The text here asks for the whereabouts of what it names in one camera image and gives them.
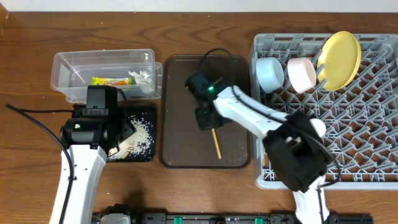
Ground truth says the wooden chopstick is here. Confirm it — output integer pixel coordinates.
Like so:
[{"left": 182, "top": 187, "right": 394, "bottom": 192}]
[
  {"left": 262, "top": 148, "right": 267, "bottom": 167},
  {"left": 211, "top": 128, "right": 222, "bottom": 159}
]

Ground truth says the green orange snack wrapper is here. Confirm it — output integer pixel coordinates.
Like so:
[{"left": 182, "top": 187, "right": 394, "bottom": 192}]
[{"left": 91, "top": 77, "right": 133, "bottom": 86}]

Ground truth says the white tissue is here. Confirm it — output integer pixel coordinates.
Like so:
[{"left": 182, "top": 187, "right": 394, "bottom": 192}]
[{"left": 128, "top": 71, "right": 154, "bottom": 93}]

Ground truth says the light blue bowl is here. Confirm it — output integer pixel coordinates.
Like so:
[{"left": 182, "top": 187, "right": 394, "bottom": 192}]
[{"left": 256, "top": 57, "right": 284, "bottom": 93}]

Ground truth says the white bowl with rice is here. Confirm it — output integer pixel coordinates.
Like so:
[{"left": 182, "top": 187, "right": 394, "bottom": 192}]
[{"left": 287, "top": 57, "right": 316, "bottom": 93}]

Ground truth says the pale green cup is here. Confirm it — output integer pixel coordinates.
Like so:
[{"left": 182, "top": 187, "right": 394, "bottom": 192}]
[{"left": 310, "top": 118, "right": 326, "bottom": 137}]

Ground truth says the yellow plate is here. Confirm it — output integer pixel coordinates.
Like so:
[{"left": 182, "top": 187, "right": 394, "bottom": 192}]
[{"left": 317, "top": 31, "right": 361, "bottom": 91}]

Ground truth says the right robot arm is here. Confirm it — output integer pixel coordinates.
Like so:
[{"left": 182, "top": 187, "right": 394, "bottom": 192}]
[{"left": 185, "top": 77, "right": 332, "bottom": 223}]

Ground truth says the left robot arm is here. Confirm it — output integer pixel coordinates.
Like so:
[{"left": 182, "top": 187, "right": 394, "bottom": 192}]
[{"left": 50, "top": 106, "right": 134, "bottom": 223}]

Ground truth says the black waste tray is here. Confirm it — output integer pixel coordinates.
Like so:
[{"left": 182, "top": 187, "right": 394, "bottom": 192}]
[{"left": 116, "top": 106, "right": 156, "bottom": 147}]

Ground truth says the clear plastic waste bin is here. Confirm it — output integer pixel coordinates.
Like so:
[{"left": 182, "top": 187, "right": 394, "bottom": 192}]
[{"left": 50, "top": 49, "right": 163, "bottom": 103}]

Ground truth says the grey dishwasher rack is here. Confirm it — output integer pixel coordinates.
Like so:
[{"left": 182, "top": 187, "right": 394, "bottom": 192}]
[{"left": 249, "top": 34, "right": 397, "bottom": 190}]

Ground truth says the dark brown serving tray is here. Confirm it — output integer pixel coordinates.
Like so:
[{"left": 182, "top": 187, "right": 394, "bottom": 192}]
[{"left": 159, "top": 52, "right": 251, "bottom": 169}]

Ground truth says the spilled rice pile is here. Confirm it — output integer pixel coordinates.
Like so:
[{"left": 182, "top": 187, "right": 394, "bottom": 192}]
[{"left": 107, "top": 113, "right": 156, "bottom": 162}]

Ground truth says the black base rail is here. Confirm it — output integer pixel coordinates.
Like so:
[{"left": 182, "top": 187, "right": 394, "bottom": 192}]
[{"left": 91, "top": 203, "right": 374, "bottom": 224}]

